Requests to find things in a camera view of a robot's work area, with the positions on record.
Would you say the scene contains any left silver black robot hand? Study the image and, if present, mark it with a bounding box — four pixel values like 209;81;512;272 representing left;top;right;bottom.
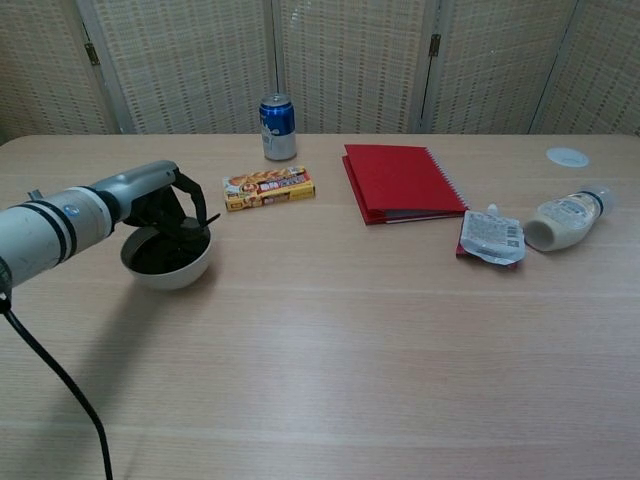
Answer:
92;159;214;246

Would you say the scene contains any black plastic spoon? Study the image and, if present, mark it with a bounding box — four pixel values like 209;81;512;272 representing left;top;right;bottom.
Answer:
179;213;222;241

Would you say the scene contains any white bowl of coffee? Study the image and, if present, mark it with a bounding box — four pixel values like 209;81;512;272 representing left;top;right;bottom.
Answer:
119;219;214;292

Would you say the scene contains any yellow curry roux box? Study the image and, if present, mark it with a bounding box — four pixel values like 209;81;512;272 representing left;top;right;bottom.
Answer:
222;166;317;213

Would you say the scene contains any blue silver drink can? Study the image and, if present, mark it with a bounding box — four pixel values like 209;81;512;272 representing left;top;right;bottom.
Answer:
258;93;297;162

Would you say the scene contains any woven bamboo folding screen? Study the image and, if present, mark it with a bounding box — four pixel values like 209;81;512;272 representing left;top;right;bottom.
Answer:
0;0;640;137

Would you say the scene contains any red spiral notebook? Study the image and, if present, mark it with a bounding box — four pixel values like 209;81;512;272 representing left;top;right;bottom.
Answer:
341;143;471;227

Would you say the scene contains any silver spouted food pouch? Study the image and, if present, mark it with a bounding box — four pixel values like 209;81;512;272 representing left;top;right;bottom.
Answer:
455;203;527;271

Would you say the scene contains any mayonnaise squeeze bottle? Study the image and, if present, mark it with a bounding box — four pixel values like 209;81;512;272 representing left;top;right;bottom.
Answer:
522;183;617;253

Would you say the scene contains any white round table grommet cap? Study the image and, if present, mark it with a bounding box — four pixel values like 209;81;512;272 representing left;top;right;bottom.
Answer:
545;146;590;169

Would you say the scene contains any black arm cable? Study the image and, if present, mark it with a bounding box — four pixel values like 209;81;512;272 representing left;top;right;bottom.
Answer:
0;287;115;480

